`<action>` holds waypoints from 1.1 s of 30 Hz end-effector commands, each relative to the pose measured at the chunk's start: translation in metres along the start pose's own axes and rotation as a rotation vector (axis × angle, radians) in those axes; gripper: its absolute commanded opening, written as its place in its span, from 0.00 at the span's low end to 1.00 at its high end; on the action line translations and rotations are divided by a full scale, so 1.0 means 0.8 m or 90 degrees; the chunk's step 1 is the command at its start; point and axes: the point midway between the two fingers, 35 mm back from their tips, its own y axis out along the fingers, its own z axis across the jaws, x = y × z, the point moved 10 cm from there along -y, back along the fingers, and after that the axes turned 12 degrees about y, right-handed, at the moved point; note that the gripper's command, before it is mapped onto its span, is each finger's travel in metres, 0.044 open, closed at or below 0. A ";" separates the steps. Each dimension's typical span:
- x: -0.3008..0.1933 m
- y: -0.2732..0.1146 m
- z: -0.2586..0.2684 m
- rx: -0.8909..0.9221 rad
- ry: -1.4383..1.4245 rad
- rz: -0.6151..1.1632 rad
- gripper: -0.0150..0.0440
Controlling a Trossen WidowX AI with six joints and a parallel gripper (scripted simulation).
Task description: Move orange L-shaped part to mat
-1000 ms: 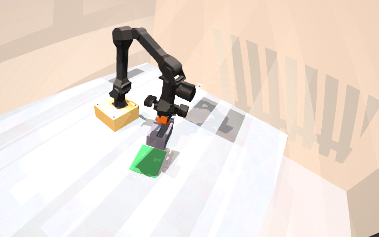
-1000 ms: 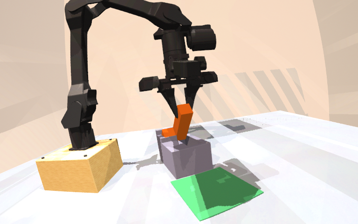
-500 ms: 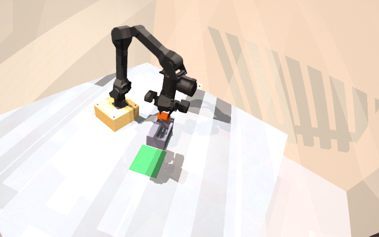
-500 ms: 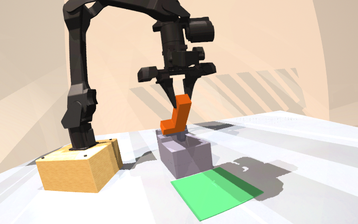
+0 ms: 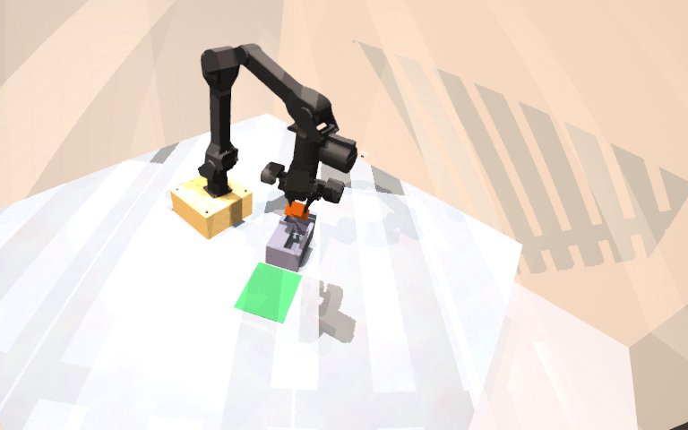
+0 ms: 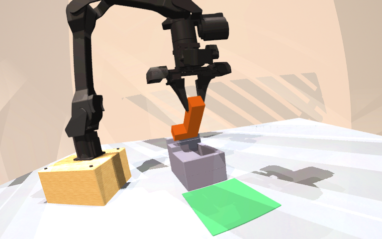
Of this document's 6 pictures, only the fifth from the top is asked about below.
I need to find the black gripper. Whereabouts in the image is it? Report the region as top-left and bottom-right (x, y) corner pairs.
(260, 154), (345, 213)

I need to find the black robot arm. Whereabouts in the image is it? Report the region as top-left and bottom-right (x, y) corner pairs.
(197, 43), (358, 202)

